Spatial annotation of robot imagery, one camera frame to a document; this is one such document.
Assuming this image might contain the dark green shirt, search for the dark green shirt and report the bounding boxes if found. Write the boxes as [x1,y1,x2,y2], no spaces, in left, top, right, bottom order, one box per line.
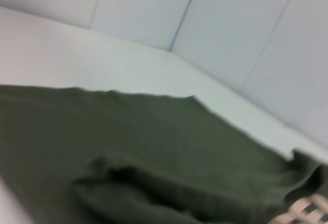
[0,85,328,224]

